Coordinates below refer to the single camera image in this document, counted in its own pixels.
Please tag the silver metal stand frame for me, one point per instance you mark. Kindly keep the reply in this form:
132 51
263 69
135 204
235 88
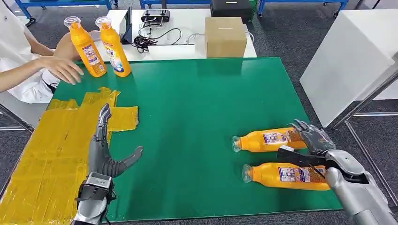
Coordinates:
363 99

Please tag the green table mat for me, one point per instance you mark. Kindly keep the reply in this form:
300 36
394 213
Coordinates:
192 124

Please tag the person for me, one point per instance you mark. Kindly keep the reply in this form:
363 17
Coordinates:
12 46

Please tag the brown cardboard box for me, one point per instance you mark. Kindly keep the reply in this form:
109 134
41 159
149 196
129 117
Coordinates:
225 38

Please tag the black tablet stand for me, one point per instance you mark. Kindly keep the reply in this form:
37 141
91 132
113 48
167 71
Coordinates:
127 26

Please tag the white board panel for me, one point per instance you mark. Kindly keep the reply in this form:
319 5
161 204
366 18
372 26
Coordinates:
345 68

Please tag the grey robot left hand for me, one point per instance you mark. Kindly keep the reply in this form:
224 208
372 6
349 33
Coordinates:
99 158

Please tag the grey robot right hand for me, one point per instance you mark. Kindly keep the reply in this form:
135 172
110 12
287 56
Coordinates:
315 139

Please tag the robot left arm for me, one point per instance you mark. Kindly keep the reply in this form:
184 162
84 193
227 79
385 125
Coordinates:
90 212

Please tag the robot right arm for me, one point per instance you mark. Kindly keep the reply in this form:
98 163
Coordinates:
357 192

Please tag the person's left hand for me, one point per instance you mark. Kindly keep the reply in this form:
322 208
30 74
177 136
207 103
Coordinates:
94 35

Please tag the white table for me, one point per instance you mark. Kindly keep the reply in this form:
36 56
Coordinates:
186 21

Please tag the black case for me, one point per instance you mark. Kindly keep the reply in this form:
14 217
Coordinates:
231 11

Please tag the orange drink bottle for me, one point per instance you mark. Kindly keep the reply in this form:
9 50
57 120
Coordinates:
88 52
115 52
280 177
261 141

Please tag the blue metal workbench frame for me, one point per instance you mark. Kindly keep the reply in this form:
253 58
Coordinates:
62 2
298 2
174 2

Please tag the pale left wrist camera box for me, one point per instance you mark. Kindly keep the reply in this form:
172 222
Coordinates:
96 186

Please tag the white seat panel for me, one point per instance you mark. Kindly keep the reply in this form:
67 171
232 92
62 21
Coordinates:
21 113

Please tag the black handheld controller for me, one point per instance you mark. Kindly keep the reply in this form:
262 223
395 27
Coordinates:
155 15

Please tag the person's right hand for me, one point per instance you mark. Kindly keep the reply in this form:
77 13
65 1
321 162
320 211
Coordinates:
62 68

